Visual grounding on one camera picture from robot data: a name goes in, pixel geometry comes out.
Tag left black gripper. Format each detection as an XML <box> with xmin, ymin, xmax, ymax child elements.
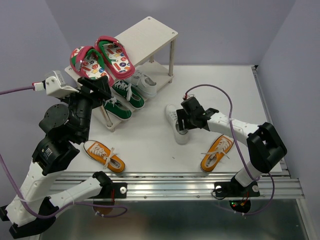
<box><xmin>60</xmin><ymin>74</ymin><xmax>115</xmax><ymax>140</ymax></box>

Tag green sneaker one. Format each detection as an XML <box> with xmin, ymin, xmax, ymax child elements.
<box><xmin>102</xmin><ymin>97</ymin><xmax>132</xmax><ymax>121</ymax></box>
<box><xmin>112</xmin><ymin>80</ymin><xmax>145</xmax><ymax>109</ymax></box>

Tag white sneaker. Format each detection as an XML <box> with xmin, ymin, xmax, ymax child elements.
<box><xmin>165</xmin><ymin>104</ymin><xmax>189</xmax><ymax>145</ymax></box>

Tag pink slipper one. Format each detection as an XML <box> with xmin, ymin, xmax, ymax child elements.
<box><xmin>69</xmin><ymin>46</ymin><xmax>115</xmax><ymax>87</ymax></box>
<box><xmin>94</xmin><ymin>35</ymin><xmax>135</xmax><ymax>80</ymax></box>

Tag orange sneaker one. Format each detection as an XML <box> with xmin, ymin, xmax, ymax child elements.
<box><xmin>83</xmin><ymin>140</ymin><xmax>126</xmax><ymax>174</ymax></box>
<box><xmin>200</xmin><ymin>134</ymin><xmax>234</xmax><ymax>173</ymax></box>

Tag white sneaker one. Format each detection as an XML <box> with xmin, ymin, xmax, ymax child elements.
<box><xmin>126</xmin><ymin>69</ymin><xmax>157</xmax><ymax>98</ymax></box>

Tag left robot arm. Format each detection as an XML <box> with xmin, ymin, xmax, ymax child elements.
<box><xmin>0</xmin><ymin>76</ymin><xmax>127</xmax><ymax>239</ymax></box>

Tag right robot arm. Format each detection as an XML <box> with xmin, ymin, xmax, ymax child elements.
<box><xmin>176</xmin><ymin>97</ymin><xmax>287</xmax><ymax>199</ymax></box>

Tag white two-tier shoe shelf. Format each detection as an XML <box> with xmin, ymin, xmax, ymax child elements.
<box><xmin>65</xmin><ymin>16</ymin><xmax>178</xmax><ymax>132</ymax></box>

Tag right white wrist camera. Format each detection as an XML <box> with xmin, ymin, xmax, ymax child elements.
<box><xmin>182</xmin><ymin>93</ymin><xmax>195</xmax><ymax>101</ymax></box>

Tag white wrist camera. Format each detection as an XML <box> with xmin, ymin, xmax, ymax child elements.
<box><xmin>182</xmin><ymin>93</ymin><xmax>195</xmax><ymax>101</ymax></box>
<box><xmin>32</xmin><ymin>70</ymin><xmax>79</xmax><ymax>99</ymax></box>

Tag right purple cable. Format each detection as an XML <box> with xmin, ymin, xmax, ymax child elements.
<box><xmin>184</xmin><ymin>84</ymin><xmax>276</xmax><ymax>216</ymax></box>

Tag purple cable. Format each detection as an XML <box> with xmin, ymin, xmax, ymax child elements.
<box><xmin>184</xmin><ymin>84</ymin><xmax>276</xmax><ymax>216</ymax></box>
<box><xmin>0</xmin><ymin>84</ymin><xmax>128</xmax><ymax>221</ymax></box>

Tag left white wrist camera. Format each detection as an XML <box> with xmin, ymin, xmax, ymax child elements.
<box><xmin>32</xmin><ymin>70</ymin><xmax>79</xmax><ymax>99</ymax></box>

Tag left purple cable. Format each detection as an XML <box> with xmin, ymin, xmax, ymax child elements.
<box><xmin>0</xmin><ymin>84</ymin><xmax>128</xmax><ymax>221</ymax></box>

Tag aluminium mounting rail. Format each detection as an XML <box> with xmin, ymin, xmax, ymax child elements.
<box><xmin>44</xmin><ymin>172</ymin><xmax>306</xmax><ymax>202</ymax></box>

